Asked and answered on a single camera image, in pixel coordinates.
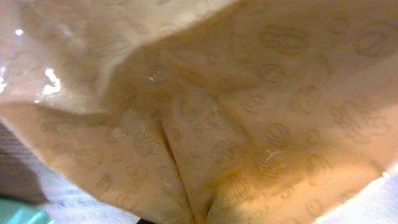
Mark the tan paper pouch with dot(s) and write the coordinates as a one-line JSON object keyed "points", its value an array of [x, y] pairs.
{"points": [[206, 111]]}

